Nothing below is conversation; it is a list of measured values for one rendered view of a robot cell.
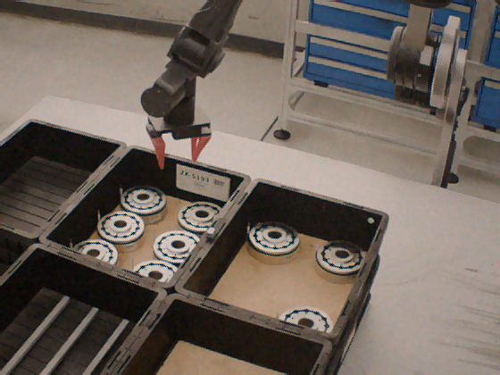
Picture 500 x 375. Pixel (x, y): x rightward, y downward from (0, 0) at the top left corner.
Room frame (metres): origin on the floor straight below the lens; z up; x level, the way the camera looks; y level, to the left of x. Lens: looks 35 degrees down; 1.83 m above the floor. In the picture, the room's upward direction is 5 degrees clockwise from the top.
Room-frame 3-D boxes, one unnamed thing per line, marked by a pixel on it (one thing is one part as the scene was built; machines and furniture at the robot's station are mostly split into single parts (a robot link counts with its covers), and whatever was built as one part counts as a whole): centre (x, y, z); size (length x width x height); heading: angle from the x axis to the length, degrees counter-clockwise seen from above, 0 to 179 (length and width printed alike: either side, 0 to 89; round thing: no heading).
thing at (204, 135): (1.21, 0.13, 1.10); 0.07 x 0.07 x 0.09; 25
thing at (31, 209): (1.33, 0.50, 0.87); 0.40 x 0.30 x 0.11; 162
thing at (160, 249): (1.21, 0.14, 0.86); 0.10 x 0.10 x 0.01
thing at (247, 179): (1.24, 0.21, 0.92); 0.40 x 0.30 x 0.02; 162
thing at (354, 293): (1.14, -0.07, 0.92); 0.40 x 0.30 x 0.02; 162
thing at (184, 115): (1.20, 0.15, 1.17); 0.10 x 0.07 x 0.07; 115
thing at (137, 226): (1.26, 0.27, 0.86); 0.10 x 0.10 x 0.01
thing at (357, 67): (3.03, -0.51, 0.60); 0.72 x 0.03 x 0.56; 73
